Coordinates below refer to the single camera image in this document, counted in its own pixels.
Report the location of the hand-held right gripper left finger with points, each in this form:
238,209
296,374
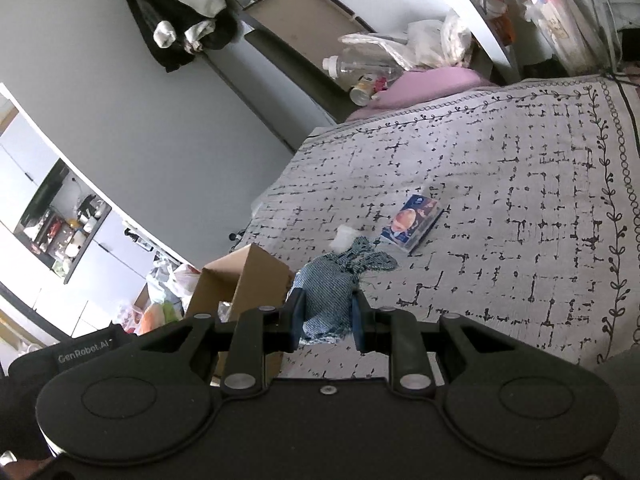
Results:
299,317

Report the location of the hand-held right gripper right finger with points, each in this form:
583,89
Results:
356,317

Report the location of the blue soft cloth bundle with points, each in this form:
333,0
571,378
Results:
327,300

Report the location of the brown cardboard box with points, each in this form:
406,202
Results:
250,275

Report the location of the pink white pack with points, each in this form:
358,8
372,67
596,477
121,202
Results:
131,317

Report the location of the white crumpled tissue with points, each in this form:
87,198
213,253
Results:
344,237

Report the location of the white kitchen cabinet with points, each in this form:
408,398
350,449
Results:
100,265

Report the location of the small printed box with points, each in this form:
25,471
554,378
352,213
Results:
412,222

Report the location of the grey blue plastic bag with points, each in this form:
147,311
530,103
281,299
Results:
160,272

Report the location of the assorted kitchenware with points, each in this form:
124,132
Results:
65,235

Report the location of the white red plastic bag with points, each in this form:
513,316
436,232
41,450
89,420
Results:
184,282

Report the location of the white black patterned blanket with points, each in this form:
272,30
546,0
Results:
500,185

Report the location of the pink pillow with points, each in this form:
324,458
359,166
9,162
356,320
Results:
430,82

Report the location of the brown framed board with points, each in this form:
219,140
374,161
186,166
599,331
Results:
295,70
310,7

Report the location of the clear plastic bottle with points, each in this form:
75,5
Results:
360,65

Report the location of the white plastic bags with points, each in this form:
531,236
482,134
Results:
430,40

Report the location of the white desk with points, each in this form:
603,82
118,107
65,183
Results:
500,55

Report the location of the hanging black white clothes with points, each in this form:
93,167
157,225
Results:
175,25

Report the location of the orange bag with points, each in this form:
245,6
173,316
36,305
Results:
502,25

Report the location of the pink white hanging bag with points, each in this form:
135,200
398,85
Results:
565,25

